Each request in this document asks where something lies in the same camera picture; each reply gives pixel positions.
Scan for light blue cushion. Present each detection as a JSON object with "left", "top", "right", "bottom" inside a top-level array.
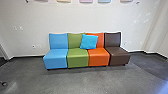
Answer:
[{"left": 79, "top": 33, "right": 99, "bottom": 50}]

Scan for green sofa seat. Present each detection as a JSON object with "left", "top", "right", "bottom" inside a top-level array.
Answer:
[{"left": 66, "top": 32, "right": 90, "bottom": 69}]

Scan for orange sofa seat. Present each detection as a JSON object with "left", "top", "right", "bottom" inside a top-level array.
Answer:
[{"left": 84, "top": 31, "right": 111, "bottom": 68}]

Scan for blue sofa seat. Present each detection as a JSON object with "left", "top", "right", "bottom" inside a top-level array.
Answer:
[{"left": 42, "top": 32, "right": 70, "bottom": 71}]

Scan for brown sofa seat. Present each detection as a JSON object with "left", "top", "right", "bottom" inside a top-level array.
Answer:
[{"left": 104, "top": 31, "right": 132, "bottom": 67}]

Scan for blue wall poster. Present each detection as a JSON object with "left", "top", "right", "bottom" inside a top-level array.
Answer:
[{"left": 97, "top": 0, "right": 112, "bottom": 4}]

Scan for yellow wall poster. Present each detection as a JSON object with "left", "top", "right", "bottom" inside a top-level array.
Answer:
[{"left": 55, "top": 0, "right": 72, "bottom": 4}]

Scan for orange wall poster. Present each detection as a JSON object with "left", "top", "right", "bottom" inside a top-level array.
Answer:
[{"left": 33, "top": 0, "right": 54, "bottom": 4}]

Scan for salmon wall poster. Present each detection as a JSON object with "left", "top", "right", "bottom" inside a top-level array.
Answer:
[{"left": 119, "top": 0, "right": 134, "bottom": 3}]

